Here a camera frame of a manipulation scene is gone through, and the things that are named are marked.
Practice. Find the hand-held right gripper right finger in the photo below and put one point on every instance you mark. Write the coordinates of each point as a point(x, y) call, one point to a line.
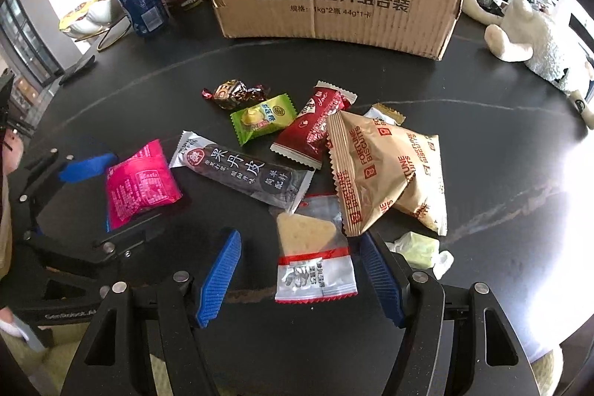
point(380, 280)

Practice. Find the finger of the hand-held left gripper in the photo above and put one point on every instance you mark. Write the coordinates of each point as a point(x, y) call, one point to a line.
point(88, 167)
point(134, 236)

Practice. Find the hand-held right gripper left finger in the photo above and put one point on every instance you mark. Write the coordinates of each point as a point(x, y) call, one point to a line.
point(218, 280)

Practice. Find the pink snack packet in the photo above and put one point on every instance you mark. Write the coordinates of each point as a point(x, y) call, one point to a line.
point(139, 187)

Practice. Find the clear wedge cake packet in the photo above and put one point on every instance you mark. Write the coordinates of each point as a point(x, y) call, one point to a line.
point(306, 238)

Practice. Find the brown twisted foil candy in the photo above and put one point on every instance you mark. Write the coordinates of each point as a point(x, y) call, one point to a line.
point(232, 94)

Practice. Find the red wafer packet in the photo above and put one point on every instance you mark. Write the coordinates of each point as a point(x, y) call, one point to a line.
point(306, 127)

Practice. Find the pale green wrapped candy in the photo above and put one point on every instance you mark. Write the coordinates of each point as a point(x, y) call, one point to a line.
point(420, 250)

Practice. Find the person's beige clothing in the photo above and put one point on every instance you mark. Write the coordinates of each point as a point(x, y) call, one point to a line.
point(4, 238)

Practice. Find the black flat device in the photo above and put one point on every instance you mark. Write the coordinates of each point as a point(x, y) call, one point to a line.
point(76, 70)

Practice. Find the tan biscuit packet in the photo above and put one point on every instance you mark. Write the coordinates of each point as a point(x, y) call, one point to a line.
point(427, 187)
point(362, 173)

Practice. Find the dark fruit leather packet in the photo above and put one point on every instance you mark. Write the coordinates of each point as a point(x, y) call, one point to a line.
point(241, 173)

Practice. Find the yellow white snack bag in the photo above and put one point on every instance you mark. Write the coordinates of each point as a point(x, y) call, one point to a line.
point(95, 20)

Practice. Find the yellow snack packet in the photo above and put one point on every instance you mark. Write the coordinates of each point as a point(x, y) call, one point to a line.
point(76, 13)

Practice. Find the white gold candy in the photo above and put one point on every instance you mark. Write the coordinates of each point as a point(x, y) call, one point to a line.
point(387, 114)

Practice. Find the green candy packet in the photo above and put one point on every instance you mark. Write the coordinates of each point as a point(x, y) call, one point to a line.
point(260, 117)

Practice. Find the blue snack bag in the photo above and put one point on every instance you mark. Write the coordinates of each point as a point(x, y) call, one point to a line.
point(141, 6)

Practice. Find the white plush sheep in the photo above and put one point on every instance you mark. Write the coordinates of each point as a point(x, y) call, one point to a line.
point(533, 34)

